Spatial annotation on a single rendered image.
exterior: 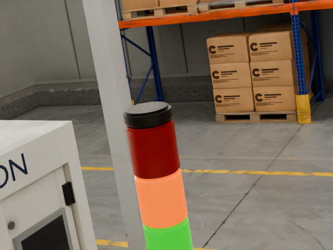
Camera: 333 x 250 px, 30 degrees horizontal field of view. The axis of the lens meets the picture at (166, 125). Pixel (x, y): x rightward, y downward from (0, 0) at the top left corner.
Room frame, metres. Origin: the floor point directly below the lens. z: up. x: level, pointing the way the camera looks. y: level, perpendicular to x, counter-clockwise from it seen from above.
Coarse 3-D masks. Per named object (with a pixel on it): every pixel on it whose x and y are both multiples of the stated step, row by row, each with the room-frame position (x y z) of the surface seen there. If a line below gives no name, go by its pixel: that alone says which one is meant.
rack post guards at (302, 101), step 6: (300, 96) 7.96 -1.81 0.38; (306, 96) 7.93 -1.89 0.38; (132, 102) 9.24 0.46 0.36; (300, 102) 7.97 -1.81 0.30; (306, 102) 7.93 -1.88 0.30; (300, 108) 7.97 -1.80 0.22; (306, 108) 7.93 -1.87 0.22; (300, 114) 7.97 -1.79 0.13; (306, 114) 7.94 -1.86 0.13; (300, 120) 7.98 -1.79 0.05; (306, 120) 7.94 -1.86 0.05
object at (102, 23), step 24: (96, 0) 3.15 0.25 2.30; (96, 24) 3.17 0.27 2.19; (96, 48) 3.18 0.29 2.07; (120, 48) 3.22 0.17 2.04; (96, 72) 3.20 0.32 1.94; (120, 72) 3.19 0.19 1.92; (120, 96) 3.16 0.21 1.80; (120, 120) 3.14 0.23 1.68; (120, 144) 3.16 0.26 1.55; (120, 168) 3.17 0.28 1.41; (120, 192) 3.19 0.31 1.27; (144, 240) 3.15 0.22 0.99
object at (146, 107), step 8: (144, 104) 0.63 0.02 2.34; (152, 104) 0.62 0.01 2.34; (160, 104) 0.62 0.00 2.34; (128, 112) 0.61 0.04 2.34; (136, 112) 0.60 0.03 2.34; (144, 112) 0.60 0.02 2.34; (152, 112) 0.59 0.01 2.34; (160, 112) 0.60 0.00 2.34; (168, 112) 0.60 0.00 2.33; (128, 120) 0.60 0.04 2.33; (136, 120) 0.59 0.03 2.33; (144, 120) 0.59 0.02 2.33; (152, 120) 0.59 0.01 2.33; (160, 120) 0.59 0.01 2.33; (168, 120) 0.61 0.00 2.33
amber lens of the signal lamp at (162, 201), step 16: (176, 176) 0.60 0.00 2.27; (144, 192) 0.60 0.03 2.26; (160, 192) 0.59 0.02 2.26; (176, 192) 0.60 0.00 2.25; (144, 208) 0.60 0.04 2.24; (160, 208) 0.59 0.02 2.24; (176, 208) 0.59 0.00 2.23; (144, 224) 0.60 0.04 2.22; (160, 224) 0.59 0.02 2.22; (176, 224) 0.60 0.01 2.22
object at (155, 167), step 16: (128, 128) 0.61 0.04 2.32; (144, 128) 0.59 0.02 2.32; (160, 128) 0.59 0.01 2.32; (128, 144) 0.61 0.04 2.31; (144, 144) 0.59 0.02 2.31; (160, 144) 0.59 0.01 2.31; (176, 144) 0.61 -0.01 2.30; (144, 160) 0.59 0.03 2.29; (160, 160) 0.59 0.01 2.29; (176, 160) 0.60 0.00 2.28; (144, 176) 0.59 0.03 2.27; (160, 176) 0.59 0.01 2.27
